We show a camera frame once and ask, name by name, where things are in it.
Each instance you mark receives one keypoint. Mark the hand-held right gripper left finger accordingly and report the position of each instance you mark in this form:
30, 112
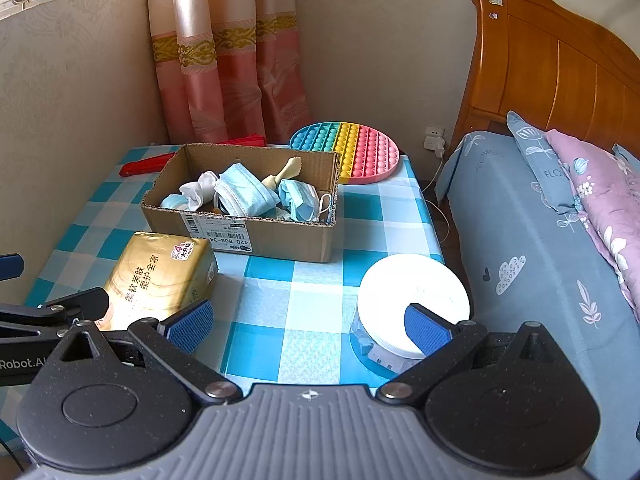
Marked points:
190, 322

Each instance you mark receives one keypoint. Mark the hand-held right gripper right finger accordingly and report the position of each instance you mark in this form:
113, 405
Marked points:
427, 327

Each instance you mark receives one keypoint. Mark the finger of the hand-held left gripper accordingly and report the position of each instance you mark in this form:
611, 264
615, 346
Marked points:
50, 312
11, 266

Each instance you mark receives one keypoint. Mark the gold tissue pack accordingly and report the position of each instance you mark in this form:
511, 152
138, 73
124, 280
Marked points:
150, 275

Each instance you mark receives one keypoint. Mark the cardboard box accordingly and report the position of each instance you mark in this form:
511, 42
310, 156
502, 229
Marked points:
280, 242

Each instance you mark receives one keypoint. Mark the beige sock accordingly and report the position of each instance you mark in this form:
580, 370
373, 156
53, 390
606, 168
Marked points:
290, 167

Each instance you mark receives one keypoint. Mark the clear jar with white lid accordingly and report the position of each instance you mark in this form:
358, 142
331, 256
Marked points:
400, 285

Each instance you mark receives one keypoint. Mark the blue checkered tablecloth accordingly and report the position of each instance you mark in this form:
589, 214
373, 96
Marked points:
310, 300

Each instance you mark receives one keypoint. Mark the blue-grey bed sheet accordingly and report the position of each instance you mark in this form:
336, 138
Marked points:
525, 240

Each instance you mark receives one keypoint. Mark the red folding fan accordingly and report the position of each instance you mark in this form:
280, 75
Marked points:
145, 165

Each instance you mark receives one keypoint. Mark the white charger plug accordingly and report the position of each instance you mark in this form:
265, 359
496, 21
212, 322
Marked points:
439, 150

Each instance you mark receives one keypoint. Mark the rainbow bubble pop toy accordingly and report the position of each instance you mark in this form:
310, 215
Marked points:
360, 155

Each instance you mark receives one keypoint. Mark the blue-grey leaf print pillow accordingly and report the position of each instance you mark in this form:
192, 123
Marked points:
630, 157
535, 155

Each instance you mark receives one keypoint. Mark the pink floral pillow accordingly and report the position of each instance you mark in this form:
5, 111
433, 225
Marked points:
600, 200

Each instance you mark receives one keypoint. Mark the pink curtain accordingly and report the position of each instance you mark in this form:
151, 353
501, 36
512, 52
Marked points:
225, 85

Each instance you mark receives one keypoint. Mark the wooden headboard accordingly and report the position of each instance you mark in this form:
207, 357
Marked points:
550, 70

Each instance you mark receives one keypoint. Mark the white wall outlet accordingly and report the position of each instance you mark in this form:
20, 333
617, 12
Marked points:
430, 135

